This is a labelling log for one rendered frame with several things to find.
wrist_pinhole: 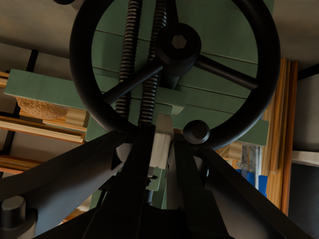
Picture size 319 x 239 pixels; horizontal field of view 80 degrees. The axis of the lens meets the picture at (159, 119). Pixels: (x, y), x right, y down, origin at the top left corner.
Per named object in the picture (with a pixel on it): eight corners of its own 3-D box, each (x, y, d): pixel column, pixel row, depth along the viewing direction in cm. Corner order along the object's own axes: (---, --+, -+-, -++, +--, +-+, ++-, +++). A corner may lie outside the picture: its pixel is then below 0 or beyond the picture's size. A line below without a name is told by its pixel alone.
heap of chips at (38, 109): (48, 102, 43) (43, 118, 43) (73, 112, 57) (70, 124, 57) (8, 94, 43) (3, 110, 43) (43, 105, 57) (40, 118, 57)
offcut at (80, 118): (86, 110, 44) (82, 127, 43) (92, 113, 47) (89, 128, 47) (68, 107, 44) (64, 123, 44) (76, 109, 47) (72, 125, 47)
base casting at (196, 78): (267, 65, 45) (262, 102, 44) (203, 107, 103) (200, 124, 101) (81, 26, 45) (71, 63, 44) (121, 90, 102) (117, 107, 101)
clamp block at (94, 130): (175, 106, 34) (166, 157, 33) (169, 116, 47) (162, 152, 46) (93, 89, 34) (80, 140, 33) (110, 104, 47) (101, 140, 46)
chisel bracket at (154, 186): (164, 160, 53) (157, 191, 52) (161, 156, 67) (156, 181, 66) (137, 155, 53) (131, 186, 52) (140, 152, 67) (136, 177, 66)
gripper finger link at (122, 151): (147, 168, 13) (105, 160, 13) (152, 142, 18) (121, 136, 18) (152, 148, 13) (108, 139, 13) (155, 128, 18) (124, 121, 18)
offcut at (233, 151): (220, 139, 48) (217, 156, 48) (230, 140, 45) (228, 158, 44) (231, 142, 49) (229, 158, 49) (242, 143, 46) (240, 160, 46)
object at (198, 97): (252, 100, 44) (249, 116, 44) (220, 113, 65) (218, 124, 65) (81, 64, 44) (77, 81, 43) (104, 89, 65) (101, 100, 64)
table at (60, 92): (304, 115, 34) (300, 149, 34) (232, 127, 65) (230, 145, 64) (-32, 46, 34) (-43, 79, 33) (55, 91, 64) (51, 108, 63)
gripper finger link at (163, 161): (164, 132, 14) (174, 134, 14) (164, 114, 21) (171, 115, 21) (156, 168, 15) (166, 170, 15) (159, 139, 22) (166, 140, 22)
